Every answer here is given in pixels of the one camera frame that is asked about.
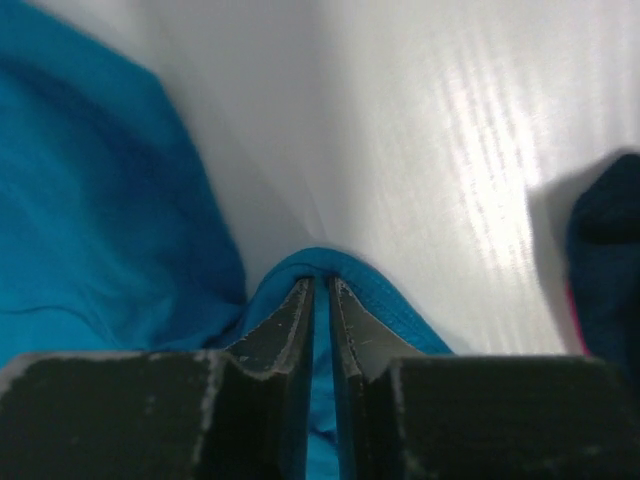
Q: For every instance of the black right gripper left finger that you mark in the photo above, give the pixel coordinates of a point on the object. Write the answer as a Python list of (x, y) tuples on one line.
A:
[(235, 413)]

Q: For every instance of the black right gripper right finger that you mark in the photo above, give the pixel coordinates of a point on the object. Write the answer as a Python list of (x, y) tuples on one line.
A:
[(405, 414)]

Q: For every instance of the teal t shirt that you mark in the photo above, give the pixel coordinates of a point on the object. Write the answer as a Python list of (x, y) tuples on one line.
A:
[(111, 239)]

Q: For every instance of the folded navy t shirt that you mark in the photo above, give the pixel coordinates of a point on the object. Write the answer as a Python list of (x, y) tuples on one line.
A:
[(602, 247)]

